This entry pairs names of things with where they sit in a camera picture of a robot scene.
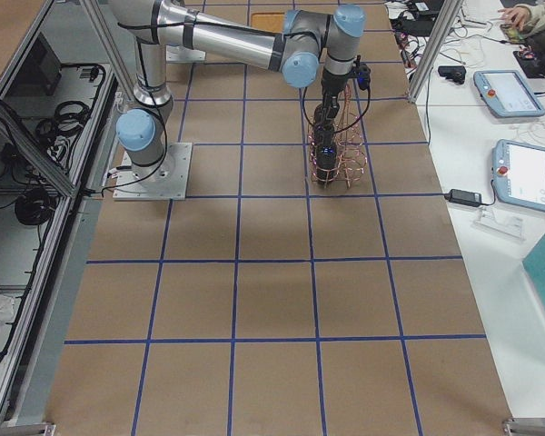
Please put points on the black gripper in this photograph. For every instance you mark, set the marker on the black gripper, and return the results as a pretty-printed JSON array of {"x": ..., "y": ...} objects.
[{"x": 331, "y": 84}]

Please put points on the dark wine bottle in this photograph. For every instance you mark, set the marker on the dark wine bottle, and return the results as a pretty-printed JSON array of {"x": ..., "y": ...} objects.
[
  {"x": 323, "y": 117},
  {"x": 325, "y": 157},
  {"x": 323, "y": 137}
]

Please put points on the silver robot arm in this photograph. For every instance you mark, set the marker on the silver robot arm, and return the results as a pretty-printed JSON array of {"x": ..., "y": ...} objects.
[{"x": 310, "y": 46}]

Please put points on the wooden serving tray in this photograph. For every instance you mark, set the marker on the wooden serving tray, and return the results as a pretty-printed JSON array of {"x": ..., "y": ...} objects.
[{"x": 267, "y": 21}]

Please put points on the person hand at desk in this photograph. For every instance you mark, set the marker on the person hand at desk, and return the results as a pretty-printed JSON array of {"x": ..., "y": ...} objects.
[{"x": 516, "y": 16}]

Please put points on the black webcam on desk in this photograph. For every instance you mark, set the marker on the black webcam on desk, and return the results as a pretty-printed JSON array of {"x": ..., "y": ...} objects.
[{"x": 453, "y": 73}]

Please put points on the black power adapter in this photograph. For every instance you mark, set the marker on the black power adapter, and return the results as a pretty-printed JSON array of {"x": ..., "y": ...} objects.
[{"x": 462, "y": 197}]

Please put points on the far blue teach pendant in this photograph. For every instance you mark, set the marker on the far blue teach pendant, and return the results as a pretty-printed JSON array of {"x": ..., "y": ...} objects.
[{"x": 507, "y": 94}]

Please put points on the blue teach pendant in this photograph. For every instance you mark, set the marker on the blue teach pendant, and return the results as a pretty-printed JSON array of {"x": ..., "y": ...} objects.
[
  {"x": 507, "y": 94},
  {"x": 518, "y": 171}
]

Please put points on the clear acrylic stand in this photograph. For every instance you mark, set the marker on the clear acrylic stand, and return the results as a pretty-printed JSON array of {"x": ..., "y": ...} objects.
[{"x": 509, "y": 226}]

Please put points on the near blue teach pendant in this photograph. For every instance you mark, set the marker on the near blue teach pendant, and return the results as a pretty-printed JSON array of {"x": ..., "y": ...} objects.
[{"x": 518, "y": 171}]

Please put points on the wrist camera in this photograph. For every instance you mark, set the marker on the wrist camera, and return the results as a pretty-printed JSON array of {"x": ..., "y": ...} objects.
[{"x": 363, "y": 76}]

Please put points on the copper wire bottle basket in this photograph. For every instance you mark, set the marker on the copper wire bottle basket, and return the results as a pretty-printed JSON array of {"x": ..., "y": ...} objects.
[{"x": 352, "y": 161}]

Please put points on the aluminium frame post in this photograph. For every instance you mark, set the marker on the aluminium frame post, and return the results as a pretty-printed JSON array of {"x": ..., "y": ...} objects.
[{"x": 441, "y": 29}]

